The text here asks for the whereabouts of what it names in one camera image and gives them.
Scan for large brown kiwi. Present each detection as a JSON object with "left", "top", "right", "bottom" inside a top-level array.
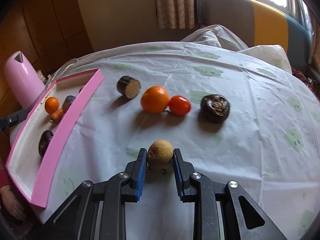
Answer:
[{"left": 38, "top": 130, "right": 53, "bottom": 157}]

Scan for orange mandarin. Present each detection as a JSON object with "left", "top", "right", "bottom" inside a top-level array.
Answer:
[
  {"left": 44, "top": 96, "right": 60, "bottom": 114},
  {"left": 140, "top": 86, "right": 170, "bottom": 114}
]

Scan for small orange carrot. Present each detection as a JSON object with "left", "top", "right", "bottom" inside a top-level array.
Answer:
[{"left": 50, "top": 108, "right": 64, "bottom": 124}]

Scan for dark cut eggplant piece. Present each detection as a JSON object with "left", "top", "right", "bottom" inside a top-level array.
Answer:
[{"left": 62, "top": 95, "right": 76, "bottom": 114}]

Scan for small brown kiwi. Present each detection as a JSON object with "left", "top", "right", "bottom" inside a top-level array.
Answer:
[{"left": 147, "top": 140, "right": 174, "bottom": 169}]

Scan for dark wrinkled passion fruit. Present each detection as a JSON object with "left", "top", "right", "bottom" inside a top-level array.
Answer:
[{"left": 200, "top": 94, "right": 230, "bottom": 124}]

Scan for red tomato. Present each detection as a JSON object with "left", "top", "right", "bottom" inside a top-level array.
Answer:
[{"left": 168, "top": 95, "right": 191, "bottom": 116}]

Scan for red patterned sleeve forearm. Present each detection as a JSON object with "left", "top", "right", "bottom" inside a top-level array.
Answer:
[{"left": 0, "top": 163, "right": 10, "bottom": 188}]

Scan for person's left hand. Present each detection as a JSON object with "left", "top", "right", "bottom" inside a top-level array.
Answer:
[{"left": 1, "top": 184, "right": 26, "bottom": 220}]

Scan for pink electric kettle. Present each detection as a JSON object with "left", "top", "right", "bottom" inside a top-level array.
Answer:
[{"left": 3, "top": 51, "right": 45, "bottom": 109}]

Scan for pink rimmed white tray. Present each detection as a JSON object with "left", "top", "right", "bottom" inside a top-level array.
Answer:
[{"left": 5, "top": 69, "right": 104, "bottom": 208}]

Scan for white cloud-print tablecloth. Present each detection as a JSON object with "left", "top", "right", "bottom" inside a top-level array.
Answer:
[{"left": 35, "top": 33, "right": 319, "bottom": 239}]

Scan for white cloud-print pillow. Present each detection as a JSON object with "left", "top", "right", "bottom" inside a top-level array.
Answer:
[{"left": 238, "top": 44, "right": 292, "bottom": 74}]

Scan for grey yellow blue headboard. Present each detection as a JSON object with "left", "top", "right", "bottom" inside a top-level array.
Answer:
[{"left": 202, "top": 0, "right": 310, "bottom": 73}]

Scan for beige patterned curtain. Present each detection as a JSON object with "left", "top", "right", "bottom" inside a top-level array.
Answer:
[{"left": 156, "top": 0, "right": 195, "bottom": 29}]

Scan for white power cable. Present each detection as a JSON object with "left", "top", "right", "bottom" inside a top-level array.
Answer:
[{"left": 47, "top": 58, "right": 79, "bottom": 81}]

